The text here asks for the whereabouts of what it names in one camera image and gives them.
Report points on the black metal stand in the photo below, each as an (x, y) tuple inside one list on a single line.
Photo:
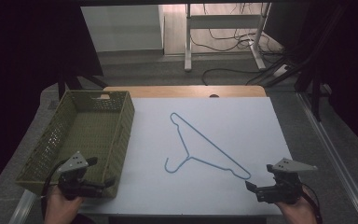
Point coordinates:
[(316, 93)]

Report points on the dark curtain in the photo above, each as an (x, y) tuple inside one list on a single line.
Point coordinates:
[(351, 62), (21, 62)]

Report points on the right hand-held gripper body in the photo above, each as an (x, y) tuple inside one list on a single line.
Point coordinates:
[(284, 188)]

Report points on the green woven basket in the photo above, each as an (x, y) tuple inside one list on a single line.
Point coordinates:
[(90, 130)]

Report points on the white power strip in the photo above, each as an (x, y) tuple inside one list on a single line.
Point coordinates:
[(280, 71)]

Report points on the person's right hand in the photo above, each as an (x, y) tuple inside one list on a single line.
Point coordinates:
[(300, 213)]

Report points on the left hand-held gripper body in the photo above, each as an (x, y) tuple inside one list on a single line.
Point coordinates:
[(74, 179)]

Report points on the white table mat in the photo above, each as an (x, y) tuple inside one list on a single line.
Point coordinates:
[(230, 124)]

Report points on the black stand legs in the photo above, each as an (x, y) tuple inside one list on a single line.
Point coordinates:
[(71, 82)]

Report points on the white metal desk frame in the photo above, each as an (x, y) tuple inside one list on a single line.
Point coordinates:
[(223, 21)]

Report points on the metal floor rail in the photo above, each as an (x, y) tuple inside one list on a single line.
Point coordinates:
[(23, 208), (335, 155)]

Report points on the person's left hand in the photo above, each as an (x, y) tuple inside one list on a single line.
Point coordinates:
[(60, 208)]

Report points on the white cabinet panel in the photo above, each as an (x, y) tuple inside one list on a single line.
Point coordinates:
[(121, 28)]

